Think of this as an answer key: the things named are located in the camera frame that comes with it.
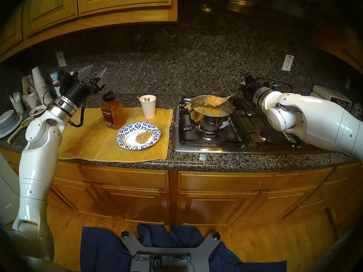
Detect dark blue blanket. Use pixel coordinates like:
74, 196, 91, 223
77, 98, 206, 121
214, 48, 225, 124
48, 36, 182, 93
80, 223, 287, 272

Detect white paper cup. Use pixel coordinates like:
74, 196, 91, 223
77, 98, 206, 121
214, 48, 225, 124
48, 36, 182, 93
23, 92, 39, 109
139, 95, 157, 119
12, 99, 25, 115

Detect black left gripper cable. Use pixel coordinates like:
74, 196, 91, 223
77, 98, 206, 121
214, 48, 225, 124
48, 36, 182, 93
68, 92, 86, 127

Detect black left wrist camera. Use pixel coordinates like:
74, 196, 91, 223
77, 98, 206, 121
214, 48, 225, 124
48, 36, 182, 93
57, 72, 73, 95

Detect bundle of stirrers and utensils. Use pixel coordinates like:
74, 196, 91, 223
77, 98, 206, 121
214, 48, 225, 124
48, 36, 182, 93
22, 75, 37, 95

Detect small cooked oatmeal portion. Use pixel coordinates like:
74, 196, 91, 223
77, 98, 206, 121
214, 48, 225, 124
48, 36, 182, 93
135, 130, 153, 144
204, 96, 227, 107

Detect stainless steel pot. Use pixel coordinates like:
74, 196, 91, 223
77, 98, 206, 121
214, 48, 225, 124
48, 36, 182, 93
178, 95, 236, 134

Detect amber cinnamon bottle black cap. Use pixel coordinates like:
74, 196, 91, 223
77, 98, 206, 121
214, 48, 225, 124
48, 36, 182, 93
100, 92, 126, 130

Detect small white plate red scrap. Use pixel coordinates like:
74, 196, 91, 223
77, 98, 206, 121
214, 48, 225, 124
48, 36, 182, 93
28, 105, 48, 116

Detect wooden spoon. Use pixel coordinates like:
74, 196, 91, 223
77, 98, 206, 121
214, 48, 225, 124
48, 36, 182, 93
7, 116, 35, 145

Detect stack of white paper cups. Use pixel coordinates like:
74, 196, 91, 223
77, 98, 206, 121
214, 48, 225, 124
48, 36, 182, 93
31, 67, 53, 106

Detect blue patterned paper bowl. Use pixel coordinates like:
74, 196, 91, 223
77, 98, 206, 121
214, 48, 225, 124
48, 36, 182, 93
116, 122, 161, 150

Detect white countertop appliance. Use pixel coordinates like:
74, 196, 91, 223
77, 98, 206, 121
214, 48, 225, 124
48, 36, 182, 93
309, 85, 353, 110

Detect wooden base cabinets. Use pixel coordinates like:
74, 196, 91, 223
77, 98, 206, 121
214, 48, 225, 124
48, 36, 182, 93
0, 147, 363, 235

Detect large cooked oatmeal batch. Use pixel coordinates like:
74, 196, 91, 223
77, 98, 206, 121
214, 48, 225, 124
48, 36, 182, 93
194, 106, 229, 117

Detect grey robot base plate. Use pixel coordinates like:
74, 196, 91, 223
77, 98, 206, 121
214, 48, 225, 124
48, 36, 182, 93
121, 231, 221, 272

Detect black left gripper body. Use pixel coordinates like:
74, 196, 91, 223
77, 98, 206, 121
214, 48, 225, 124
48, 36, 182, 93
66, 72, 98, 103

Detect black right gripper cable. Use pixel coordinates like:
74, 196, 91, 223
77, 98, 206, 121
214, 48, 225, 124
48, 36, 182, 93
254, 75, 292, 89

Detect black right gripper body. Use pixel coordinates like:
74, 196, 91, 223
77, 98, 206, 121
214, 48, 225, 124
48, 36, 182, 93
242, 79, 263, 101

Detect yellow cloth mat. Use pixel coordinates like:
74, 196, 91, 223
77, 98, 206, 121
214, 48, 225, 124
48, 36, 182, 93
58, 107, 173, 163

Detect blue white carton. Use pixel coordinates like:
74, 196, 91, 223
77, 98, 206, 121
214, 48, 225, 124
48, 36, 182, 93
50, 71, 61, 95

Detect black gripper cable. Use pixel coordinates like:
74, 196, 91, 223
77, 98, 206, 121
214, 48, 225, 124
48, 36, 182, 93
68, 92, 86, 127
254, 75, 292, 89

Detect metal serving spoon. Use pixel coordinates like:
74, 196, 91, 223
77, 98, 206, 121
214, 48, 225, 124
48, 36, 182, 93
203, 90, 241, 107

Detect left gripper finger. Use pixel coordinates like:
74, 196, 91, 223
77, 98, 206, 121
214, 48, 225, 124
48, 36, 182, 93
76, 64, 94, 82
89, 67, 108, 90

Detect wide wooden wall cabinets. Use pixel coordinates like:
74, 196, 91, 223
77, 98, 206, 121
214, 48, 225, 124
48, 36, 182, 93
0, 0, 178, 63

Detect steel gas cooktop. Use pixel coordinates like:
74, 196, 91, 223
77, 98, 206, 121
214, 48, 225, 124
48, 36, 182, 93
173, 95, 339, 154

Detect grey bowl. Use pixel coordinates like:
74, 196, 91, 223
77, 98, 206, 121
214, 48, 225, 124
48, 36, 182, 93
0, 110, 17, 130

